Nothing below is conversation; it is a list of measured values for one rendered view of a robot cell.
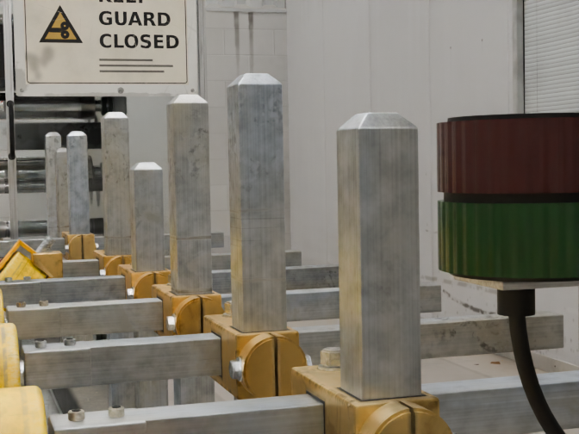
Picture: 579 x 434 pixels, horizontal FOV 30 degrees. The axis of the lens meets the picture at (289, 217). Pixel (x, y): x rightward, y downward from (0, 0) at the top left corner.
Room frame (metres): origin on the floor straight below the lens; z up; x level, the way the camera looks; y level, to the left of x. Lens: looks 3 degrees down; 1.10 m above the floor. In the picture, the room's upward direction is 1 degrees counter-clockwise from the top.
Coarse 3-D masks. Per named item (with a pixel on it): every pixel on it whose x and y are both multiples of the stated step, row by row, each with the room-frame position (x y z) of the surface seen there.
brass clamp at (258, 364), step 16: (208, 320) 0.90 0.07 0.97; (224, 320) 0.88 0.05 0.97; (224, 336) 0.84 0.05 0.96; (240, 336) 0.81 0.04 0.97; (256, 336) 0.81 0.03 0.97; (272, 336) 0.80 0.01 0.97; (288, 336) 0.82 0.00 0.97; (224, 352) 0.84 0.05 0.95; (240, 352) 0.81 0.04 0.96; (256, 352) 0.79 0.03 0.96; (272, 352) 0.79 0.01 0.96; (288, 352) 0.80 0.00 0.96; (224, 368) 0.84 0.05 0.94; (240, 368) 0.79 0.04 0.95; (256, 368) 0.79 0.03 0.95; (272, 368) 0.79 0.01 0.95; (288, 368) 0.80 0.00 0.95; (224, 384) 0.84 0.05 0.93; (240, 384) 0.81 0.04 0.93; (256, 384) 0.79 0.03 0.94; (272, 384) 0.79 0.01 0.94; (288, 384) 0.80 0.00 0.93
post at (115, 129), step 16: (112, 112) 1.54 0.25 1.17; (112, 128) 1.53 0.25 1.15; (128, 128) 1.54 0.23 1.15; (112, 144) 1.53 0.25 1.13; (128, 144) 1.54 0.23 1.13; (112, 160) 1.53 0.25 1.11; (128, 160) 1.54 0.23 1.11; (112, 176) 1.53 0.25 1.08; (128, 176) 1.54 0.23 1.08; (112, 192) 1.53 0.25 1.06; (128, 192) 1.54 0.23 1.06; (112, 208) 1.53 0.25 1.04; (128, 208) 1.54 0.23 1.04; (112, 224) 1.53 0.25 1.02; (128, 224) 1.54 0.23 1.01; (112, 240) 1.53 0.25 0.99; (128, 240) 1.54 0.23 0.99; (112, 336) 1.53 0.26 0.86; (128, 336) 1.54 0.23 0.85; (112, 384) 1.53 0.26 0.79; (128, 384) 1.54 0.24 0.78; (112, 400) 1.53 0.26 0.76; (128, 400) 1.54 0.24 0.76
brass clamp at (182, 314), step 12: (156, 288) 1.13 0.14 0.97; (168, 288) 1.11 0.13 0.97; (168, 300) 1.06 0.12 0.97; (180, 300) 1.05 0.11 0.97; (192, 300) 1.03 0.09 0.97; (204, 300) 1.03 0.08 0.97; (216, 300) 1.06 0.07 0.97; (168, 312) 1.06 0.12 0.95; (180, 312) 1.03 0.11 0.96; (192, 312) 1.03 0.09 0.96; (204, 312) 1.03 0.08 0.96; (216, 312) 1.04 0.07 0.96; (168, 324) 1.03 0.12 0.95; (180, 324) 1.03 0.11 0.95; (192, 324) 1.03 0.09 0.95
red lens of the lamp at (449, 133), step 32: (448, 128) 0.33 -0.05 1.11; (480, 128) 0.32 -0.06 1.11; (512, 128) 0.32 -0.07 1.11; (544, 128) 0.32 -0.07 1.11; (576, 128) 0.32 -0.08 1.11; (448, 160) 0.34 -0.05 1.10; (480, 160) 0.32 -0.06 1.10; (512, 160) 0.32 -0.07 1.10; (544, 160) 0.32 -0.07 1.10; (576, 160) 0.32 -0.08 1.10; (448, 192) 0.34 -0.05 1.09; (480, 192) 0.32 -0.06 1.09; (512, 192) 0.32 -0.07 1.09; (544, 192) 0.32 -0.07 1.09; (576, 192) 0.32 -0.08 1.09
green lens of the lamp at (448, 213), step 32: (448, 224) 0.34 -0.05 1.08; (480, 224) 0.32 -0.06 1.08; (512, 224) 0.32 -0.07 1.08; (544, 224) 0.32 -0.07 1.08; (576, 224) 0.32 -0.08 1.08; (448, 256) 0.34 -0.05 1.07; (480, 256) 0.32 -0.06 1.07; (512, 256) 0.32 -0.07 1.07; (544, 256) 0.32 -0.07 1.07; (576, 256) 0.32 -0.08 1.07
